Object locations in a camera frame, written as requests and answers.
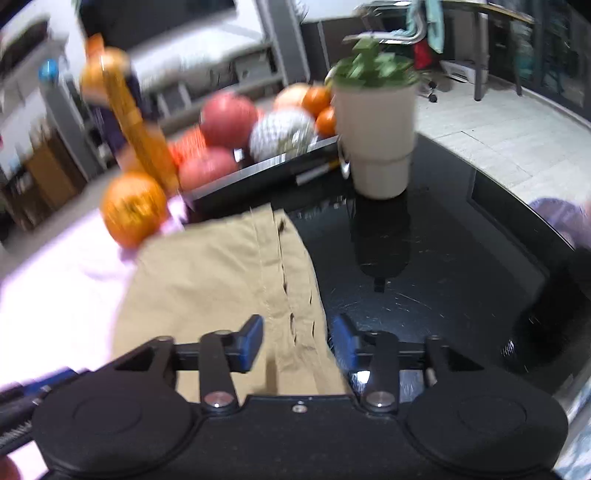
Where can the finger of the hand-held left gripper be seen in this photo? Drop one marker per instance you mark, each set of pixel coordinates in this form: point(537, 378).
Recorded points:
point(46, 381)

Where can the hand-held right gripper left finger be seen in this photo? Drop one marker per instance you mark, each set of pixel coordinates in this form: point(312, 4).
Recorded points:
point(251, 344)

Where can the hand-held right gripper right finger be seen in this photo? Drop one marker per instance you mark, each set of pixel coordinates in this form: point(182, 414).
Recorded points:
point(344, 344)

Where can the khaki pants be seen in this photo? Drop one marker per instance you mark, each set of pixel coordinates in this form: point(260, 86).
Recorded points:
point(207, 286)

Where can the pink towel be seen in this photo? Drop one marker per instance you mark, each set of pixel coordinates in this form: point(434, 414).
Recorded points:
point(60, 300)

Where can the metal fruit tray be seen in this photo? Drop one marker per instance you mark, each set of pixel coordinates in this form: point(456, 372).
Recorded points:
point(258, 173)

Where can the large bumpy orange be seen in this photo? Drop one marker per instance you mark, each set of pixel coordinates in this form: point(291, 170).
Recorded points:
point(134, 210)

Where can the brown wooden cabinet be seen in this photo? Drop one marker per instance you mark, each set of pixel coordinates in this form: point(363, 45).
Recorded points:
point(46, 180)

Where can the orange mesh bag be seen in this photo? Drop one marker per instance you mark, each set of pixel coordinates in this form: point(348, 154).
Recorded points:
point(187, 147)

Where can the beige plant pot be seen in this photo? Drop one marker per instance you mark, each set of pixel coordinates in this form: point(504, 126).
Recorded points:
point(376, 138)

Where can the fruit in white foam net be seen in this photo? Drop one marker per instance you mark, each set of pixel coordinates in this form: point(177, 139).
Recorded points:
point(281, 134)

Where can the small tangerine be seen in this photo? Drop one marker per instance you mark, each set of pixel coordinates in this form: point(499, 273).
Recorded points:
point(327, 122)
point(317, 100)

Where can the tall amber bottle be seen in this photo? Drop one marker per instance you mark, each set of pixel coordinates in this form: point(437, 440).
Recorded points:
point(147, 143)

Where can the pale purple cloth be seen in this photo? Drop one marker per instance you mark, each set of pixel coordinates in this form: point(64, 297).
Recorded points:
point(558, 219)

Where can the pale yellow fruit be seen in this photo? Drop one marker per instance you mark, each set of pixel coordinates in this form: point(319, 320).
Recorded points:
point(291, 96)

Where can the grey low shelf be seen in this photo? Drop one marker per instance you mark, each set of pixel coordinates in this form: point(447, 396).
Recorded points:
point(221, 74)

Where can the green leafy plant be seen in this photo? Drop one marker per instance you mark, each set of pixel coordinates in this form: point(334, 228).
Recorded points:
point(374, 67)

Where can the white box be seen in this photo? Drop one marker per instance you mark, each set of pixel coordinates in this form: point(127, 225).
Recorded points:
point(459, 70)

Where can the blue ball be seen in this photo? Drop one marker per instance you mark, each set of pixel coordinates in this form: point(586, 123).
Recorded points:
point(48, 71)

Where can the chrome chair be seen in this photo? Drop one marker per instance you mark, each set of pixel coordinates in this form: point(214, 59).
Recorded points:
point(406, 32)

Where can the desk with metal leg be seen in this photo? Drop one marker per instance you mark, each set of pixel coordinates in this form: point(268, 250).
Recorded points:
point(482, 46)

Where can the teal cloth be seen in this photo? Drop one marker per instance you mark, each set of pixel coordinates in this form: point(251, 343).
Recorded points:
point(434, 23)

